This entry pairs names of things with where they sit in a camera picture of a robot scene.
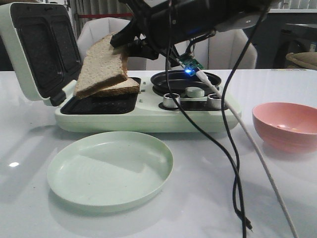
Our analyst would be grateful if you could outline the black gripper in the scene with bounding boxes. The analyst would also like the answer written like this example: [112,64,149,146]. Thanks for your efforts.
[110,0,218,60]

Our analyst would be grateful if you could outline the bread slice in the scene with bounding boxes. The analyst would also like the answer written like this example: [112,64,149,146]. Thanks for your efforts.
[73,33,128,99]
[93,78,140,97]

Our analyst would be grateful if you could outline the mint green breakfast maker lid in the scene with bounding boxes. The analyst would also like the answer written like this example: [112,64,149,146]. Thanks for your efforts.
[0,2,82,106]

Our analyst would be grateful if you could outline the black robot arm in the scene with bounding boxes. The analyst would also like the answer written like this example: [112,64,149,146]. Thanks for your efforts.
[110,0,271,60]

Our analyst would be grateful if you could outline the mint green breakfast maker base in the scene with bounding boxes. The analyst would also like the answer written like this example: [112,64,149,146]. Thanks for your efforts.
[54,73,242,133]

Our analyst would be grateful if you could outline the left grey upholstered chair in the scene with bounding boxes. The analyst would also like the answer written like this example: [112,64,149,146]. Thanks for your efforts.
[77,17,130,62]

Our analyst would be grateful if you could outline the grey upholstered chair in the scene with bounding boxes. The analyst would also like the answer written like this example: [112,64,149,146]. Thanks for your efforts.
[77,17,130,62]
[166,27,258,70]

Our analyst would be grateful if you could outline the black round frying pan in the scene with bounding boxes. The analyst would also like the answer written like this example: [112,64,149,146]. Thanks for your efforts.
[151,70,212,97]

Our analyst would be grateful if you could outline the green circuit board right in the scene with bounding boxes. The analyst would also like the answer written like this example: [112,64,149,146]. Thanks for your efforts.
[178,53,204,76]

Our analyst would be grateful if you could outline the grey pleated curtain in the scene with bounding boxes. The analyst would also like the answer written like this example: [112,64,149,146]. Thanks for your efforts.
[67,0,131,33]

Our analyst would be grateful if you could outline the left silver control knob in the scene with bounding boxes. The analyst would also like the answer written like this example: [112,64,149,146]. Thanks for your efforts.
[162,93,180,110]

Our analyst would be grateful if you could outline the silver control knob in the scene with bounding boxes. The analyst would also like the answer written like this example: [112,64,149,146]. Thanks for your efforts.
[162,93,180,110]
[206,94,221,111]

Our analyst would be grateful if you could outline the right grey upholstered chair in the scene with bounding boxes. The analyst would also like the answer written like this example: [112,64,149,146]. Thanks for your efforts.
[166,27,258,70]

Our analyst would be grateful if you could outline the right silver control knob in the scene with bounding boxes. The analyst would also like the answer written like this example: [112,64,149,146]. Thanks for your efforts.
[206,94,221,111]

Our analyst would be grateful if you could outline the mint green round plate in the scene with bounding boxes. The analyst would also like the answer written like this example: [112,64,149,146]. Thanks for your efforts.
[47,131,174,213]

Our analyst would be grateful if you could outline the dark grey kitchen counter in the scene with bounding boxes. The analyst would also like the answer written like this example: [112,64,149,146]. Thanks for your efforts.
[252,9,317,69]

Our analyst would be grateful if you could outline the beige cushion at right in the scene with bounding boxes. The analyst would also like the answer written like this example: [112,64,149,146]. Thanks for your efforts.
[285,52,317,70]

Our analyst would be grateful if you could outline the pink bowl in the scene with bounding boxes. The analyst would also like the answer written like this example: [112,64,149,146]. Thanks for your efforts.
[252,102,317,154]

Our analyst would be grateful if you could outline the mint green pan handle knob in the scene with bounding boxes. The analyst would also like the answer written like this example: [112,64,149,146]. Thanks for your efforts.
[185,87,205,98]

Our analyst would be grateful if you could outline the white braided cable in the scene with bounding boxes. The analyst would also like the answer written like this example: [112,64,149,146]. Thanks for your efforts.
[195,70,300,238]

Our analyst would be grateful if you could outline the black cable pair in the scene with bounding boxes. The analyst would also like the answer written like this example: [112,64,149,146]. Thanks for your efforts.
[165,0,270,238]

